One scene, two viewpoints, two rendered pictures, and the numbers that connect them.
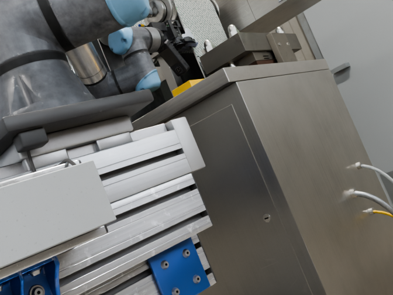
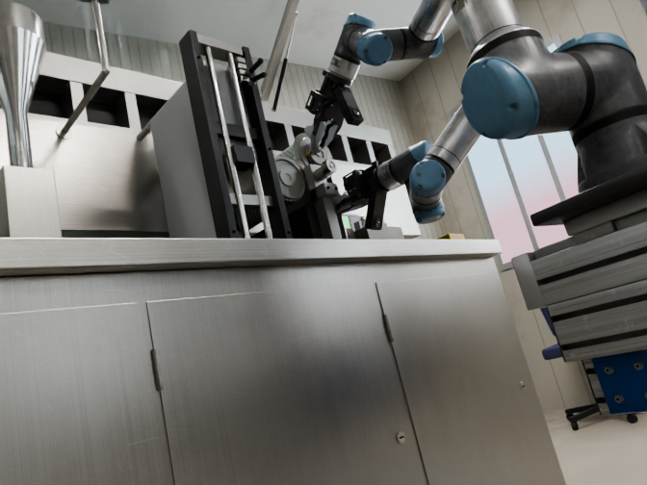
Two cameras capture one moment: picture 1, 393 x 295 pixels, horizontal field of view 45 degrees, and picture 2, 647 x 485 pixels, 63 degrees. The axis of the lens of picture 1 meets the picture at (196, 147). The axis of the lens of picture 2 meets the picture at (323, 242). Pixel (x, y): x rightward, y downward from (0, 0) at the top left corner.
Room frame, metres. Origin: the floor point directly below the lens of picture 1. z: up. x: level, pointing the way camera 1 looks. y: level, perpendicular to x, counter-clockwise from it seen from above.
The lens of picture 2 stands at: (1.42, 1.33, 0.66)
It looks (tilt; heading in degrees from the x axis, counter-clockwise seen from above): 14 degrees up; 276
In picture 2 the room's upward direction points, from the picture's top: 14 degrees counter-clockwise
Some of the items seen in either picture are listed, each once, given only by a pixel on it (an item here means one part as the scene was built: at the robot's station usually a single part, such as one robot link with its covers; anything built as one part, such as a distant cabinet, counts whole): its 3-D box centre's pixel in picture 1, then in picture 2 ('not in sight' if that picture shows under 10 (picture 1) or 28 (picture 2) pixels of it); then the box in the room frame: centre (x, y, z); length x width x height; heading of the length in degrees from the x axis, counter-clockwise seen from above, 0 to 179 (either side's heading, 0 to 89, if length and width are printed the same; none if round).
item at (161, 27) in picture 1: (164, 38); (368, 185); (1.42, -0.04, 1.12); 0.12 x 0.08 x 0.09; 142
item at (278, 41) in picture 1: (282, 48); not in sight; (1.52, -0.38, 0.97); 0.10 x 0.03 x 0.11; 142
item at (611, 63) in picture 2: not in sight; (592, 87); (1.05, 0.53, 0.98); 0.13 x 0.12 x 0.14; 22
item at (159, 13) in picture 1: (157, 11); (317, 154); (1.54, -0.05, 1.25); 0.07 x 0.02 x 0.07; 52
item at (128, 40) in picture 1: (130, 41); (415, 163); (1.29, 0.06, 1.11); 0.11 x 0.08 x 0.09; 142
